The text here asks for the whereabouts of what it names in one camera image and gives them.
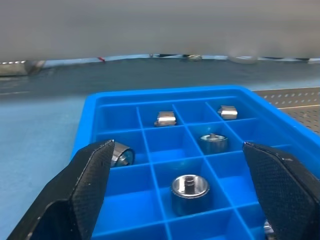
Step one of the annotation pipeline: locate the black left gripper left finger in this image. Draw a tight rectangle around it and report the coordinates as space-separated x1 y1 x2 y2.
6 139 116 240

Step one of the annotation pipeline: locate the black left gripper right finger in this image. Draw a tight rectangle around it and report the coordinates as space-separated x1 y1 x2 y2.
242 141 320 240

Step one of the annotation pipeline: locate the blue compartment tray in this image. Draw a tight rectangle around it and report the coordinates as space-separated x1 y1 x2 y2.
71 85 320 240

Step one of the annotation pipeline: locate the perforated metal tray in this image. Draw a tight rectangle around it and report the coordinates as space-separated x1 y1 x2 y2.
251 86 320 141

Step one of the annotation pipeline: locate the grey metal bar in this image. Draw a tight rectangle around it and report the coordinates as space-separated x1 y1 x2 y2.
0 59 46 77

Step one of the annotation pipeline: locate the white backdrop sheet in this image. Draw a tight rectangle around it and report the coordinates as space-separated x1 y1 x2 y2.
0 0 320 63

